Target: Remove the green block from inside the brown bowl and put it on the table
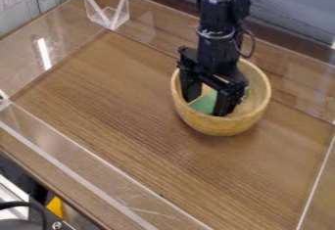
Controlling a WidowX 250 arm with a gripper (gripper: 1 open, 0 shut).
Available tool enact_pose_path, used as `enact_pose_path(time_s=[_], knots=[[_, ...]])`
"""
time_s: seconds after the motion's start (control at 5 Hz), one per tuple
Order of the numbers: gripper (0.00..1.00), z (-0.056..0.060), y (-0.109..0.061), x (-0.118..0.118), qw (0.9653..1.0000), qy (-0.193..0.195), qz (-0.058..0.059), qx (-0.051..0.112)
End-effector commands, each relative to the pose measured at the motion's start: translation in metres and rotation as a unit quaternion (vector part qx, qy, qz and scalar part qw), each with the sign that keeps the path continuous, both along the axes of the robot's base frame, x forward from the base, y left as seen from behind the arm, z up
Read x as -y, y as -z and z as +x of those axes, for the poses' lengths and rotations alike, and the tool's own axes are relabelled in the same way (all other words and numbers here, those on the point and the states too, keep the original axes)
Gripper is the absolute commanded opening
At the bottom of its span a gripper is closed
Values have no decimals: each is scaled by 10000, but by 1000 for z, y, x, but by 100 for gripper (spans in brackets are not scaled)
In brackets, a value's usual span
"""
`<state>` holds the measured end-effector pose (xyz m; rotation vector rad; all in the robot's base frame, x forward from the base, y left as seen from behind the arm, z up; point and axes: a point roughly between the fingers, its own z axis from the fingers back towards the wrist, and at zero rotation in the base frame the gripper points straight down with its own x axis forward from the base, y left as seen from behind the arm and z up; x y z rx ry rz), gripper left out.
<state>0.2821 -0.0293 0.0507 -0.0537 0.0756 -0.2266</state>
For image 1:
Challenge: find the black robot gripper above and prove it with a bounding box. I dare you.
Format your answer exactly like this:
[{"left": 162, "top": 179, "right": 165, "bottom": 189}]
[{"left": 178, "top": 27, "right": 249, "bottom": 116}]

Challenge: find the green rectangular block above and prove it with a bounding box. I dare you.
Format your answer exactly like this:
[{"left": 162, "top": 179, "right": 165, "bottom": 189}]
[{"left": 187, "top": 85, "right": 251, "bottom": 115}]

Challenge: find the brown wooden bowl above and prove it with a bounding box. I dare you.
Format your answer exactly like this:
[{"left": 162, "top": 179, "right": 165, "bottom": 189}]
[{"left": 170, "top": 60, "right": 273, "bottom": 136}]

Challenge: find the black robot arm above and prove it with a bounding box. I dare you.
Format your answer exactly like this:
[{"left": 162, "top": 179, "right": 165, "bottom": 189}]
[{"left": 178, "top": 0, "right": 253, "bottom": 116}]

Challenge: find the clear acrylic corner bracket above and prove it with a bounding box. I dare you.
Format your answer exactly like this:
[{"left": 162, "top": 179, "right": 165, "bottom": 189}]
[{"left": 84, "top": 0, "right": 130, "bottom": 30}]

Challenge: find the clear acrylic front wall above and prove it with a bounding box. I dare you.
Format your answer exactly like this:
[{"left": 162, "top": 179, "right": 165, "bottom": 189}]
[{"left": 0, "top": 100, "right": 213, "bottom": 230}]

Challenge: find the black cable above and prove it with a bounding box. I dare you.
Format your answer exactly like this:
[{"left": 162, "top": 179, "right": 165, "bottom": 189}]
[{"left": 0, "top": 202, "right": 47, "bottom": 230}]

